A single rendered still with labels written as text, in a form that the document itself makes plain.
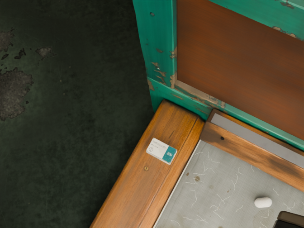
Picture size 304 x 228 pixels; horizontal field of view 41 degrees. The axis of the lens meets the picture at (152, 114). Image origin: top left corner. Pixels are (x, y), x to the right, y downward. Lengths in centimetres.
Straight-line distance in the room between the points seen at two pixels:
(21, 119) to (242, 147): 121
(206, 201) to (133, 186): 17
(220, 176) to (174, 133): 14
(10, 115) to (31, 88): 15
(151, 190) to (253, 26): 47
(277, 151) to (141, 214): 31
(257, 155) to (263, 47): 32
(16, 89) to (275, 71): 145
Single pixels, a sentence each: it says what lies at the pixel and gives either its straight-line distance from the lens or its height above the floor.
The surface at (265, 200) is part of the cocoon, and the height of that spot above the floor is 76.
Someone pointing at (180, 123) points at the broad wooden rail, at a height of 76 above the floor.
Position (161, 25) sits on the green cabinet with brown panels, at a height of 110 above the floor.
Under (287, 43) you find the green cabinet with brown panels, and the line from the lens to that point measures 55.
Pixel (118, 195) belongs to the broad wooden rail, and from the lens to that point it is 90.
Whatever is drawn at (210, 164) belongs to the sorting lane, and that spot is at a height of 74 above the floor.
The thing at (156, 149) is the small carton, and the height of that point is 78.
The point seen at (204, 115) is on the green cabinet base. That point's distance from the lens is 92.
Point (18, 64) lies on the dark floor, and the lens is 196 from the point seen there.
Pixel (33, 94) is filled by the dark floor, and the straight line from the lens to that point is 188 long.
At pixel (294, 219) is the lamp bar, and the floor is 108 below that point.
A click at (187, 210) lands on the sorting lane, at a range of 91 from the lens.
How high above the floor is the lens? 165
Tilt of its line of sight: 72 degrees down
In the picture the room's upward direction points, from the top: 12 degrees counter-clockwise
